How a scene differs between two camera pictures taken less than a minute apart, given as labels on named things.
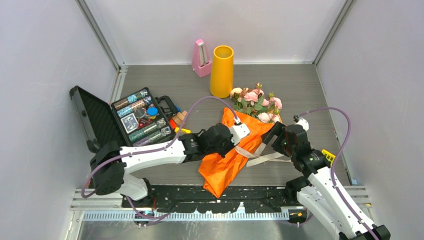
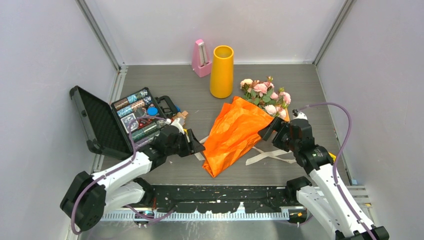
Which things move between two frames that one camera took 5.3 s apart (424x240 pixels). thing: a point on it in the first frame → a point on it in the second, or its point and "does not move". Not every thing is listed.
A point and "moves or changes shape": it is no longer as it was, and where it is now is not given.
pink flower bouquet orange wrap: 258,110 moves or changes shape
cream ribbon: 260,158 moves or changes shape
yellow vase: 221,77 does not move
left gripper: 230,146 → 196,146
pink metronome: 200,63 does not move
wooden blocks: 179,117 does not move
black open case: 139,119 does not move
